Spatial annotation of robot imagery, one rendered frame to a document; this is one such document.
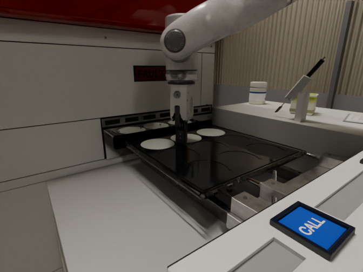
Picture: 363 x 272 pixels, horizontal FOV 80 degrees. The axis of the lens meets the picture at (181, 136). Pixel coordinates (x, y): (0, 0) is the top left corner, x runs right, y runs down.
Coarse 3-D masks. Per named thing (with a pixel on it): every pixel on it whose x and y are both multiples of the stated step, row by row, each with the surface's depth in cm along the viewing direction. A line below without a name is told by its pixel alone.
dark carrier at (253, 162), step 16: (176, 144) 64; (192, 144) 65; (208, 144) 65; (224, 144) 64; (240, 144) 65; (256, 144) 65; (272, 144) 64; (160, 160) 53; (176, 160) 53; (192, 160) 53; (208, 160) 53; (224, 160) 53; (240, 160) 53; (256, 160) 53; (272, 160) 53; (192, 176) 45; (208, 176) 45; (224, 176) 45
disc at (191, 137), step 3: (174, 135) 73; (189, 135) 73; (192, 135) 73; (195, 135) 73; (198, 135) 73; (171, 138) 70; (174, 138) 70; (189, 138) 70; (192, 138) 70; (195, 138) 70; (198, 138) 70; (189, 141) 66; (192, 141) 66; (195, 141) 66
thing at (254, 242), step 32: (352, 160) 38; (320, 192) 28; (352, 192) 29; (256, 224) 22; (352, 224) 22; (192, 256) 18; (224, 256) 18; (256, 256) 19; (288, 256) 19; (320, 256) 18; (352, 256) 18
